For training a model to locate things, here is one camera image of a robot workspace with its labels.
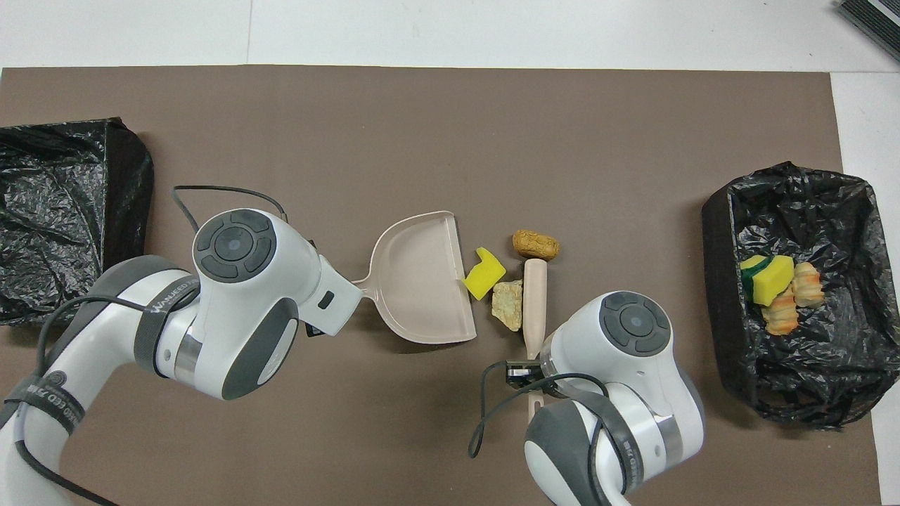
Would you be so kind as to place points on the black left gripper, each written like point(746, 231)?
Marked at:
point(314, 330)

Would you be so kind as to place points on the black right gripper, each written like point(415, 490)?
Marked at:
point(526, 374)

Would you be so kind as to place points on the pale bread chunk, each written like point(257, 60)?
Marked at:
point(508, 306)

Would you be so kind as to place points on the beige hand brush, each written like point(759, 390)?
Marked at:
point(535, 302)

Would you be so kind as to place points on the beige plastic dustpan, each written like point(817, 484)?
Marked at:
point(422, 281)

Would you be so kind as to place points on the brown bread roll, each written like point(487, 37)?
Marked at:
point(536, 245)

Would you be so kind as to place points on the pale flaky pastry piece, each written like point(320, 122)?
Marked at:
point(780, 316)

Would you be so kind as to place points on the toy croissant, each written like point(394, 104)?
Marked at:
point(808, 284)

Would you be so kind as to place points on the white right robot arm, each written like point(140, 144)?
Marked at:
point(619, 365)

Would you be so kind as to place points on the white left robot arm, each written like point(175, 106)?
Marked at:
point(239, 295)

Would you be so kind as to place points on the black bag-lined bin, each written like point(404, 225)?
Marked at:
point(56, 211)
point(830, 372)

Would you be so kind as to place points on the brown table mat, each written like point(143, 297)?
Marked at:
point(422, 126)

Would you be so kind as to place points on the dark ribbed object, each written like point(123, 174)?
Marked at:
point(875, 17)

